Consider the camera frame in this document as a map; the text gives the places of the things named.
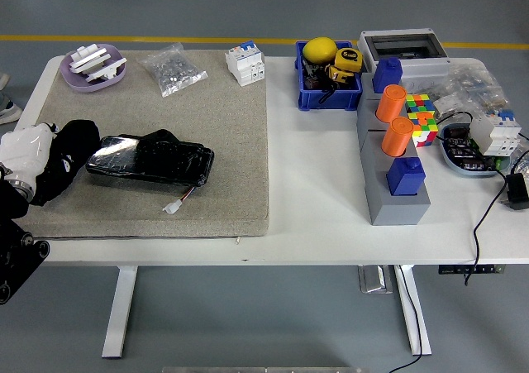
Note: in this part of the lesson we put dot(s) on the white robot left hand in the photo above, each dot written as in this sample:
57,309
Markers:
25,149

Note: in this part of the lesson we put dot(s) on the black power adapter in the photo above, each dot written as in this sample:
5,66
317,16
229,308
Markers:
516,191

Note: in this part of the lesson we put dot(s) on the colourful puzzle cube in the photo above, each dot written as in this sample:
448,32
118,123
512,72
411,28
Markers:
425,131
421,103

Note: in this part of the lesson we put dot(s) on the orange cylinder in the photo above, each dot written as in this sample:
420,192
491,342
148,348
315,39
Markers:
396,137
390,104

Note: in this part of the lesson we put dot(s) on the grey-brown mat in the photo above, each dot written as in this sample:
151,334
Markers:
206,120

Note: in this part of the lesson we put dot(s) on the grey block holder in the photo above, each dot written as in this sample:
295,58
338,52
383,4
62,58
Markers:
396,211

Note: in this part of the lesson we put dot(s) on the black glossy panel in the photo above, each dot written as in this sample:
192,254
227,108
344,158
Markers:
165,162

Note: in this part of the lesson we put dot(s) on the blue block with knob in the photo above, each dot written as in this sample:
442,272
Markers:
386,75
405,178

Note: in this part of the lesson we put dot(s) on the clear bag of metal parts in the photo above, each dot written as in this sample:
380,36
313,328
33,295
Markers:
173,71

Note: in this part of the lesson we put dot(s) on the white circuit breaker blue switches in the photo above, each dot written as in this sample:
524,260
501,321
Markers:
496,135
246,65

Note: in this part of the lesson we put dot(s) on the purple plastic tray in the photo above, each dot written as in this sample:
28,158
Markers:
78,84

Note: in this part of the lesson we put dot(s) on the white plastic bracket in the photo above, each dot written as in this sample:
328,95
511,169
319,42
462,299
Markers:
105,71
87,56

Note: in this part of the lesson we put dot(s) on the yellow ball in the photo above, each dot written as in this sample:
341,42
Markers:
319,50

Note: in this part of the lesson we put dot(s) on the white table leg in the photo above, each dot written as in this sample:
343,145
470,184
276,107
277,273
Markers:
415,307
120,311

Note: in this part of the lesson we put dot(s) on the grey electrical enclosure box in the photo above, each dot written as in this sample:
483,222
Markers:
425,73

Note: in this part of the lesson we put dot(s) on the yellow tape measure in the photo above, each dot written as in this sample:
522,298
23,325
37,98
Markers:
339,75
348,58

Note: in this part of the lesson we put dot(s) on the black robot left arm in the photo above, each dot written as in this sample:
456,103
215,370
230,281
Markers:
16,257

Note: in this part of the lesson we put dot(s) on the metal floor plate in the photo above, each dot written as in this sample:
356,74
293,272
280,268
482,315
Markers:
374,280

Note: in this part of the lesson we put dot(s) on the blue plastic bin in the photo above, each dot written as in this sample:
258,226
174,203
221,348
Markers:
326,100

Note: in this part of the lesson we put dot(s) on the table control panel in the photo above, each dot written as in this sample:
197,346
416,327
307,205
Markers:
471,269

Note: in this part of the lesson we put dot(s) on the black electronic modules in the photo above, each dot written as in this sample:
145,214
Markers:
463,149

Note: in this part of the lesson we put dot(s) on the light blue tray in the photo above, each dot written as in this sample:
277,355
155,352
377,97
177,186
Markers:
450,160

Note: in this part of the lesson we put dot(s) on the black rag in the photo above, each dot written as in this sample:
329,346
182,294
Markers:
82,137

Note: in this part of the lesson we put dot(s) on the dark tool in bin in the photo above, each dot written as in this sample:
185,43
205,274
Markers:
312,79

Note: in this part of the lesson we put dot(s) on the clear bags of small parts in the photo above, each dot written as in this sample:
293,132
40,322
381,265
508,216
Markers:
471,83

